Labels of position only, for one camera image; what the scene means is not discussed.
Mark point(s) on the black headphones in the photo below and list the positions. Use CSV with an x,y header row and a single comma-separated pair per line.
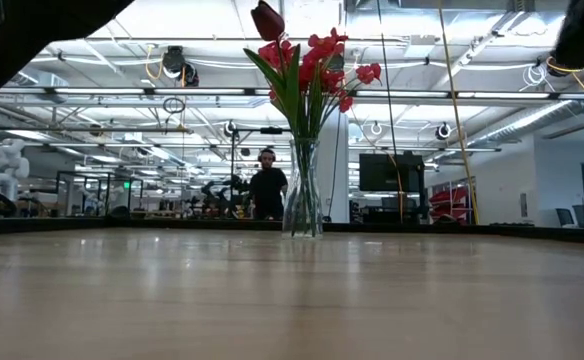
x,y
267,151

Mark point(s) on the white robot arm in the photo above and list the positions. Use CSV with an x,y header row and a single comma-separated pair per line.
x,y
8,165

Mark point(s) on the dark red artificial tulip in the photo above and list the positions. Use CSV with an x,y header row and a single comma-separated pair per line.
x,y
268,20

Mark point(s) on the black monitor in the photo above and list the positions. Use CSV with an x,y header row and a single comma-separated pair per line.
x,y
392,172

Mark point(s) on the white column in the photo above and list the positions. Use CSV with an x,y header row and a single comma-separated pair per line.
x,y
339,175

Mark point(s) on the black framed enclosure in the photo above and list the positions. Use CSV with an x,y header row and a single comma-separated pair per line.
x,y
99,175

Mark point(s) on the black aluminium table frame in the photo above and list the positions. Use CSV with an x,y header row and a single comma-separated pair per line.
x,y
472,231

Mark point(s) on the person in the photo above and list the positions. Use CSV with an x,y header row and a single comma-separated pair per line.
x,y
268,190

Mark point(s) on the clear glass vase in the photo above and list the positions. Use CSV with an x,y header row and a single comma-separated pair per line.
x,y
302,220

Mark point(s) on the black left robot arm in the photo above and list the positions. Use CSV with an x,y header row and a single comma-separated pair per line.
x,y
22,35

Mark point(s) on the bright red artificial tulip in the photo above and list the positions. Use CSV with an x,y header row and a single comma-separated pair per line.
x,y
272,54

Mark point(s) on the red shelf cart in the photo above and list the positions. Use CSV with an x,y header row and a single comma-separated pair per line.
x,y
449,205

